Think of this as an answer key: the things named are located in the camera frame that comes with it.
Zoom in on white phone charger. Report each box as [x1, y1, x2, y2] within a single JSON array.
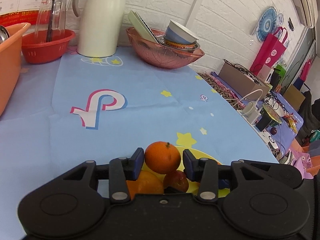
[[241, 101, 261, 125]]

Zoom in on clear glass jar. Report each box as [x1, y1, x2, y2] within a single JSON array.
[[34, 0, 66, 43]]

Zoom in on pink glass bowl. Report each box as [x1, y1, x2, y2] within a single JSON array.
[[126, 27, 204, 69]]

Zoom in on white blue stacked bowl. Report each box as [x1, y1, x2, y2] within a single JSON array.
[[164, 20, 199, 44]]

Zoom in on bedding calendar poster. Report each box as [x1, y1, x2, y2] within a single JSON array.
[[0, 0, 75, 27]]

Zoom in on large orange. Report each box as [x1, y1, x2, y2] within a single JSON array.
[[144, 141, 181, 174]]

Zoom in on green white tilted dish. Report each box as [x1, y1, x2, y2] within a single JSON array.
[[127, 10, 158, 43]]

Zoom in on orange plastic basin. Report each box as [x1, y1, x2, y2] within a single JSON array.
[[0, 23, 31, 114]]

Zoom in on white thermos jug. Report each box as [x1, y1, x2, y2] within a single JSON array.
[[72, 0, 126, 58]]

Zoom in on pink gift bag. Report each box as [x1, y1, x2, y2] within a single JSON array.
[[249, 27, 288, 76]]

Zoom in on blue patterned tablecloth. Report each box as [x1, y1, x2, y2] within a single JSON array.
[[1, 48, 275, 239]]

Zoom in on metal bowls in basin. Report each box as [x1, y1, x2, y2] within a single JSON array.
[[0, 25, 10, 44]]

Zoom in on cardboard box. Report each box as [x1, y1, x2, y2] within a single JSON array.
[[218, 63, 270, 100]]

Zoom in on blue round fan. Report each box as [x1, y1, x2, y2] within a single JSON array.
[[253, 7, 277, 42]]

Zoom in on small red plastic basket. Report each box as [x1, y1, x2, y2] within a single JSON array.
[[22, 29, 75, 64]]

